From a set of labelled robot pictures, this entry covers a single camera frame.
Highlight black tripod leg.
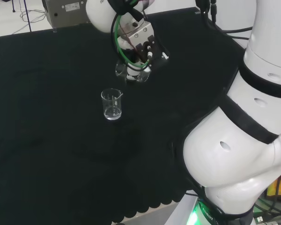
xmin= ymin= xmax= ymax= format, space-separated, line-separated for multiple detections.
xmin=22 ymin=0 xmax=32 ymax=32

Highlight yellow stop button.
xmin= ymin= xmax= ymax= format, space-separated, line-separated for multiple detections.
xmin=266 ymin=172 xmax=281 ymax=203

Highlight black table cloth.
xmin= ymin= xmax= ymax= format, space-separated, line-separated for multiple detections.
xmin=0 ymin=7 xmax=247 ymax=224

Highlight grey metal box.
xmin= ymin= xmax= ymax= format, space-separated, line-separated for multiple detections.
xmin=41 ymin=0 xmax=92 ymax=30

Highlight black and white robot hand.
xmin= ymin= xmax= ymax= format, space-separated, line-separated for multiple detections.
xmin=125 ymin=21 xmax=170 ymax=83

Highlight clear glass beaker with spout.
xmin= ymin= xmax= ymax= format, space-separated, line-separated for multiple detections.
xmin=115 ymin=62 xmax=152 ymax=83

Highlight green cable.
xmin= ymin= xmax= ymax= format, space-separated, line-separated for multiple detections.
xmin=110 ymin=13 xmax=153 ymax=69

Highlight thin floor cable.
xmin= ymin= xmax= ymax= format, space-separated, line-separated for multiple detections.
xmin=11 ymin=0 xmax=48 ymax=24

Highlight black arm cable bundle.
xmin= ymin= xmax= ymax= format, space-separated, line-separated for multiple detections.
xmin=194 ymin=0 xmax=253 ymax=41

